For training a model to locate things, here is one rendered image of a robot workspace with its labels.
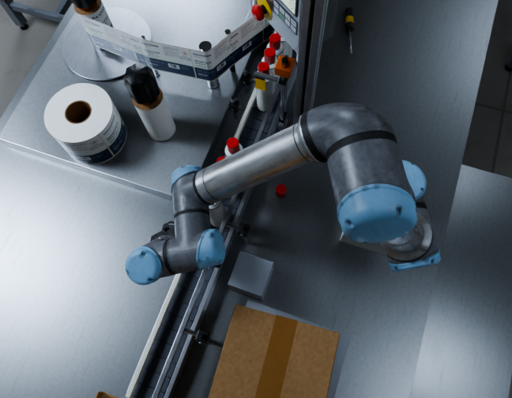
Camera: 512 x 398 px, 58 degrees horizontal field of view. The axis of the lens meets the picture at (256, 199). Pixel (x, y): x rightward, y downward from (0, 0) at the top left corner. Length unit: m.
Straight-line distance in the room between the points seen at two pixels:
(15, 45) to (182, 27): 1.63
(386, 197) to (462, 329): 0.80
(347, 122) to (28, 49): 2.60
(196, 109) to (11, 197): 0.65
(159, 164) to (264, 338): 0.67
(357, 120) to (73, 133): 0.91
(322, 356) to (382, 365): 0.35
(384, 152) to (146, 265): 0.50
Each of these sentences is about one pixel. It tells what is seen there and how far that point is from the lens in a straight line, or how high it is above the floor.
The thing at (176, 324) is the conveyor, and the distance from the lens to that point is 1.33.
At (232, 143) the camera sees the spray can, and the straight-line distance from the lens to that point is 1.24.
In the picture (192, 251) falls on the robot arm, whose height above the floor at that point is 1.29.
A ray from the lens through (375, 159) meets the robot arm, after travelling 0.72.
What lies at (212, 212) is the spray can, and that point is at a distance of 1.24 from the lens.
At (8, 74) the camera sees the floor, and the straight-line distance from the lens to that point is 3.10.
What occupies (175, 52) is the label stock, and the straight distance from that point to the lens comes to 1.49.
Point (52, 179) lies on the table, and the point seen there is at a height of 0.83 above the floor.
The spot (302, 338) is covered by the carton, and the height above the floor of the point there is 1.12.
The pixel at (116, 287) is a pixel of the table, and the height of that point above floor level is 0.83.
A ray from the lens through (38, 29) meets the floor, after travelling 3.22.
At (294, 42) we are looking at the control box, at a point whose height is 1.32.
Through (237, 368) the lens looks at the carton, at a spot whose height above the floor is 1.12.
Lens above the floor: 2.18
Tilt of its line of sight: 69 degrees down
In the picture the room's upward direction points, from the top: 6 degrees counter-clockwise
